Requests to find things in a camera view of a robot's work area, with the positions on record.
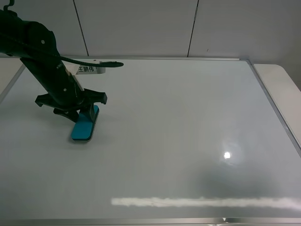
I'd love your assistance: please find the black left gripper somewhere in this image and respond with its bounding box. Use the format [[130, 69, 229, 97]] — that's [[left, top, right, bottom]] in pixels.
[[35, 76, 107, 122]]

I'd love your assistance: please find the teal whiteboard eraser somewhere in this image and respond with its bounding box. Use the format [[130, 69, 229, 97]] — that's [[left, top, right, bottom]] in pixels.
[[71, 105, 99, 142]]

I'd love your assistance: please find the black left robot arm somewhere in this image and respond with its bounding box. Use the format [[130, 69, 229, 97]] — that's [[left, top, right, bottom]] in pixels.
[[0, 10, 107, 122]]

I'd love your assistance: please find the white camera with name label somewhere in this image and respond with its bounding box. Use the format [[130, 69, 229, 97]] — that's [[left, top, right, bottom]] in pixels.
[[63, 62, 106, 91]]

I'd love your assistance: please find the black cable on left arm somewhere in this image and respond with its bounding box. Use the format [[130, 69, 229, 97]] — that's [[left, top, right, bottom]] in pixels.
[[0, 30, 124, 68]]

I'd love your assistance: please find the white board with aluminium frame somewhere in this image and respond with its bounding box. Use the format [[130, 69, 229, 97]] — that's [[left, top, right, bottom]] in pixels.
[[0, 58, 301, 226]]

